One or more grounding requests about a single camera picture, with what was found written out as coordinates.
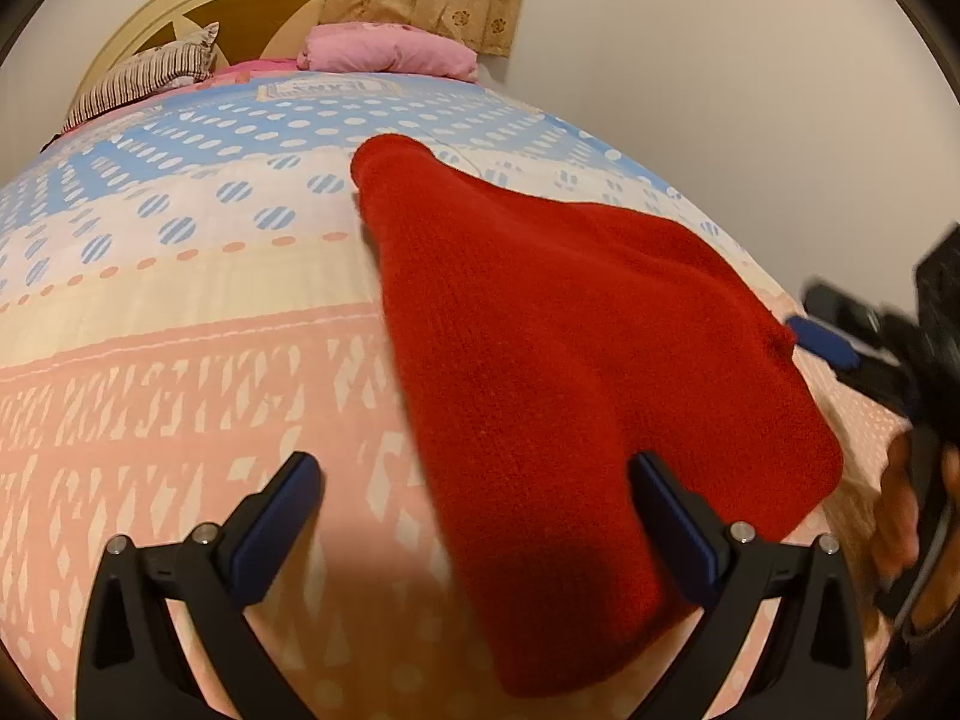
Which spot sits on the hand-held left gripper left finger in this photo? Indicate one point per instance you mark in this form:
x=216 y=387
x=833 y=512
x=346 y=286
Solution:
x=266 y=540

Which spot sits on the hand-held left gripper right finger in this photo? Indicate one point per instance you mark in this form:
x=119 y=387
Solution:
x=686 y=540

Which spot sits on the cream wooden headboard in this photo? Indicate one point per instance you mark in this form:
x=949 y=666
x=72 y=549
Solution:
x=247 y=22

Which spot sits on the striped grey pillow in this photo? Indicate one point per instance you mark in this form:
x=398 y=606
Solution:
x=142 y=79

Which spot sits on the bed with dotted sheet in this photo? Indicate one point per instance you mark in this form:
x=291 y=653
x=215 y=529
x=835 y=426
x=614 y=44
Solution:
x=187 y=360

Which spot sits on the person's right hand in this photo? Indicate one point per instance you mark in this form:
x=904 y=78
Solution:
x=896 y=510

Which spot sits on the person's right forearm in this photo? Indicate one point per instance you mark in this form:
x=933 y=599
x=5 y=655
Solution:
x=928 y=604

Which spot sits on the pink pillow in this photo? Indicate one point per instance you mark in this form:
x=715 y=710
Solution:
x=390 y=52

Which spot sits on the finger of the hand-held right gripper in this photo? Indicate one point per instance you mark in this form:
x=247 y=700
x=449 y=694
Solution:
x=840 y=304
x=821 y=341

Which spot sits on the red knitted sweater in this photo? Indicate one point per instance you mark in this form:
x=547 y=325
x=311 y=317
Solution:
x=570 y=360

